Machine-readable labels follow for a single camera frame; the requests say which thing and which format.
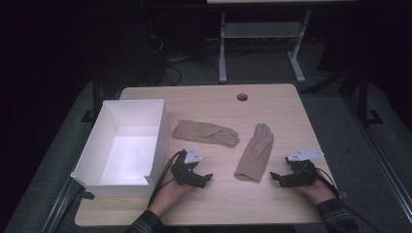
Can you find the black metal stand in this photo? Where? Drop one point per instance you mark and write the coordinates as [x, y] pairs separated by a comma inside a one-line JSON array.
[[364, 97]]

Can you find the aluminium rail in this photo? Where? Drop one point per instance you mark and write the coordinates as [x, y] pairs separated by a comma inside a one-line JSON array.
[[382, 158], [60, 207]]

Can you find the beige glove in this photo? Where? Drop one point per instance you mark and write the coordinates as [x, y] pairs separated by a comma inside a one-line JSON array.
[[256, 155], [200, 132]]

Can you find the grey metal desk frame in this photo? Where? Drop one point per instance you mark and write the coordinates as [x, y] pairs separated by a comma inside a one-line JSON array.
[[262, 30]]

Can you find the white box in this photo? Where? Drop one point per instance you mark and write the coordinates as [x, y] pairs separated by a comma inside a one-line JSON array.
[[129, 155]]

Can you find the grey round table grommet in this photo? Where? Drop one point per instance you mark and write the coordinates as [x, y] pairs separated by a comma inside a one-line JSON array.
[[242, 97]]

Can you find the person's left hand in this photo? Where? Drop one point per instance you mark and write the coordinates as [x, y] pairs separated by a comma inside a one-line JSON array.
[[168, 197]]

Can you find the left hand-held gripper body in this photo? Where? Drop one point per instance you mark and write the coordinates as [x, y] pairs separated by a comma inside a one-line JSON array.
[[183, 170]]

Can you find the person's right hand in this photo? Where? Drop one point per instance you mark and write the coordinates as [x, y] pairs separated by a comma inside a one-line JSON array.
[[316, 191]]

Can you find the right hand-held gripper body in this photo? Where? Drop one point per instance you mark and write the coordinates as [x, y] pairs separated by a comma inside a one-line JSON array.
[[302, 171]]

